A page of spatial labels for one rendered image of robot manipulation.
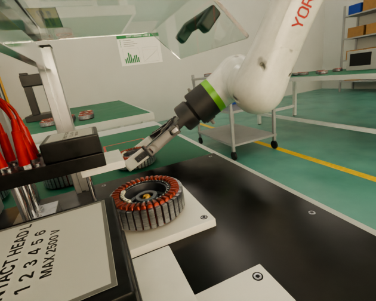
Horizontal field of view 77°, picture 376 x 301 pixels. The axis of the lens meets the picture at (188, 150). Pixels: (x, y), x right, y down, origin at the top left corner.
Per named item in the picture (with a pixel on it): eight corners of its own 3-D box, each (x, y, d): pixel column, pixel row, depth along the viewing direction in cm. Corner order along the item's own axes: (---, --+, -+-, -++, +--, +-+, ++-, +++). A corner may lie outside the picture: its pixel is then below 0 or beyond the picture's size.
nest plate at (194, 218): (178, 186, 46) (177, 180, 46) (216, 226, 33) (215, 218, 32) (98, 210, 41) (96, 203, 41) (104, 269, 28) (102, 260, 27)
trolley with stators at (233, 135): (233, 134, 363) (228, 65, 333) (282, 150, 273) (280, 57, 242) (198, 143, 344) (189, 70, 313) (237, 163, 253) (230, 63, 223)
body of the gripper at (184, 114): (203, 125, 60) (174, 146, 62) (200, 119, 69) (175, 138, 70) (184, 101, 59) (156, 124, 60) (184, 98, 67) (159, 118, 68)
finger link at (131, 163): (151, 154, 61) (150, 156, 60) (130, 171, 62) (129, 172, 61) (143, 146, 60) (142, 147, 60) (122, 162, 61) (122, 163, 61)
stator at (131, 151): (157, 154, 73) (155, 143, 72) (154, 168, 62) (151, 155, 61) (122, 159, 73) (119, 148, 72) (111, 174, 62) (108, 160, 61)
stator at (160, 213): (169, 186, 44) (165, 168, 42) (198, 214, 34) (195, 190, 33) (107, 207, 39) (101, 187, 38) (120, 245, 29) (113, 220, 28)
